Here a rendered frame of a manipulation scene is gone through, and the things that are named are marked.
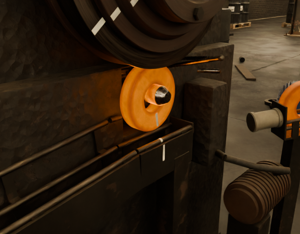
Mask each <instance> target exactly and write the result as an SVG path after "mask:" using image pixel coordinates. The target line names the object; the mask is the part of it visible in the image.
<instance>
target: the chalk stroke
mask: <svg viewBox="0 0 300 234"><path fill-rule="evenodd" d="M137 1H138V0H131V2H130V3H131V4H132V6H133V7H134V5H135V4H136V3H137ZM120 12H121V11H120V10H119V8H118V7H117V8H116V10H115V11H114V12H113V14H112V15H111V18H112V20H113V21H114V20H115V18H116V17H117V16H118V15H119V14H120ZM104 23H105V20H104V18H103V17H102V18H101V19H100V21H99V22H98V23H97V24H96V25H95V27H94V28H93V29H92V32H93V34H94V35H95V34H96V33H97V32H98V31H99V29H100V28H101V27H102V25H103V24H104Z"/></svg>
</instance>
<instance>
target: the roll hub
mask: <svg viewBox="0 0 300 234"><path fill-rule="evenodd" d="M144 1H145V3H146V4H147V6H148V7H149V8H150V9H151V10H152V11H153V12H154V13H155V14H156V15H158V16H159V17H161V18H162V19H164V20H167V21H170V22H178V23H191V24H198V23H203V22H205V21H207V20H209V19H211V18H212V17H213V16H215V15H216V14H217V13H218V12H219V11H220V9H221V8H222V7H223V5H224V4H225V2H226V1H227V0H144ZM196 7H202V8H203V11H204V15H203V19H201V20H195V18H194V15H193V14H194V10H195V8H196Z"/></svg>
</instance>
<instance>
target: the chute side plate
mask: <svg viewBox="0 0 300 234"><path fill-rule="evenodd" d="M163 145H165V160H164V161H163ZM192 146H193V130H189V131H187V132H185V133H183V134H181V135H179V136H176V137H174V138H172V139H170V140H168V141H166V142H164V143H162V144H160V145H158V146H156V147H154V148H152V149H150V150H148V151H145V152H143V153H141V154H139V156H136V157H134V158H132V159H131V160H129V161H128V162H126V163H124V164H123V165H121V166H119V167H118V168H116V169H115V170H113V171H112V172H110V173H108V174H106V175H105V176H103V177H102V178H100V179H98V180H97V181H95V182H94V183H92V184H91V185H89V186H87V187H86V188H84V189H83V190H81V191H79V192H78V193H76V194H74V195H73V196H71V197H70V198H68V199H66V200H65V201H63V202H62V203H60V204H59V205H57V206H55V207H53V208H52V209H50V210H49V211H47V212H45V213H44V214H43V215H41V216H39V217H38V218H36V219H35V220H33V221H31V222H30V223H28V224H26V225H25V226H23V227H21V228H20V229H18V230H17V231H15V232H13V233H12V234H81V233H82V232H83V231H85V230H86V229H87V228H89V227H90V226H91V225H93V224H94V223H96V222H97V221H98V220H100V219H101V218H103V217H104V216H105V215H107V214H108V213H110V212H111V211H112V210H114V209H115V208H116V207H118V206H119V205H120V204H122V203H123V202H125V201H126V200H128V199H129V198H130V197H132V196H133V195H134V194H135V193H137V192H138V191H140V190H141V189H143V188H145V187H146V186H148V185H150V184H151V183H153V182H155V181H156V180H158V179H160V178H162V177H163V176H165V175H167V174H168V173H170V172H172V171H173V170H174V159H175V158H177V157H179V156H181V155H183V154H184V153H186V152H188V151H189V161H191V160H192Z"/></svg>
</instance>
